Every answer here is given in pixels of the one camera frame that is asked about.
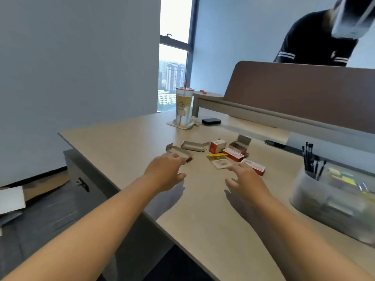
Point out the brown desk divider panel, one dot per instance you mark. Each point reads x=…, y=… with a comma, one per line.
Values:
x=293, y=90

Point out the person's left thumb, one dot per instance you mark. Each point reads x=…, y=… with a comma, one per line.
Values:
x=180, y=177

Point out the clear plastic organizer bin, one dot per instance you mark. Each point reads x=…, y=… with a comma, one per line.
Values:
x=328, y=204

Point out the beige side table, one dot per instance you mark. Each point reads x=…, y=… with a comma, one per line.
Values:
x=208, y=98

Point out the bunch of black pens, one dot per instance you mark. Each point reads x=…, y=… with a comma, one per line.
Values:
x=311, y=160

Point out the small black box device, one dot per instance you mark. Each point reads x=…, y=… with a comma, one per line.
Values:
x=211, y=121

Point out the person's left hand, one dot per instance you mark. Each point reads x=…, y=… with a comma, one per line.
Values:
x=162, y=172

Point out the yellow leaflet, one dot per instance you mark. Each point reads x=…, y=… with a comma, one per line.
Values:
x=216, y=156

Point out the closed red white box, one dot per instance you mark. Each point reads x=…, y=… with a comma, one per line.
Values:
x=217, y=146

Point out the white napkin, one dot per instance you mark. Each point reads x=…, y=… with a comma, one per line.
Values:
x=171, y=124

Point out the yellow printed drink cup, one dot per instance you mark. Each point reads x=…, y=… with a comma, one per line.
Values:
x=184, y=106

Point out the brown cardboard sheet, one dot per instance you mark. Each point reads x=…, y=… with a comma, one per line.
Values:
x=44, y=187

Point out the white headset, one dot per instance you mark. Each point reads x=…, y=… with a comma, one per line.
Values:
x=351, y=18

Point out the open red white box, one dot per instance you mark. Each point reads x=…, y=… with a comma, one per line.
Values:
x=239, y=145

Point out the dark framed window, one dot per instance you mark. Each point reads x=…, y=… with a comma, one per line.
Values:
x=175, y=55

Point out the person's left forearm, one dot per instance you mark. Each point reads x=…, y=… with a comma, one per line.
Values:
x=88, y=228

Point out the flat red white box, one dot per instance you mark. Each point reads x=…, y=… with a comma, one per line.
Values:
x=233, y=154

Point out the black pen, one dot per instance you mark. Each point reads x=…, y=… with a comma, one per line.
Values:
x=275, y=143

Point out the white paper sheet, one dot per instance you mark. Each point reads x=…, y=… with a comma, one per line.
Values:
x=11, y=200

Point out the person's right forearm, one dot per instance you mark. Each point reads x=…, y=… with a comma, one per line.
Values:
x=296, y=239

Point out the yellow green sticky notes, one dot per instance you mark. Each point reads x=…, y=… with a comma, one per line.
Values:
x=344, y=176

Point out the white foil packet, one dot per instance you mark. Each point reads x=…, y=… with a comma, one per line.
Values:
x=222, y=163

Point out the crumpled white tissue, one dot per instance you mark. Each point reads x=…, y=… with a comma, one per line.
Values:
x=196, y=121

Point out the long red white box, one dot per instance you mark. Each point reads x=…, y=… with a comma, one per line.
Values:
x=256, y=167

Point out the flattened grey open carton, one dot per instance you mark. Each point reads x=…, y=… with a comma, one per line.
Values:
x=175, y=150

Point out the person's right thumb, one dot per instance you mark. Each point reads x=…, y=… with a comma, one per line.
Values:
x=230, y=184

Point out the person's right hand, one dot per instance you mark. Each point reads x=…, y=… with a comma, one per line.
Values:
x=250, y=182

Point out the grey drawer cabinet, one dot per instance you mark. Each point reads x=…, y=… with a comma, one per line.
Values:
x=85, y=201

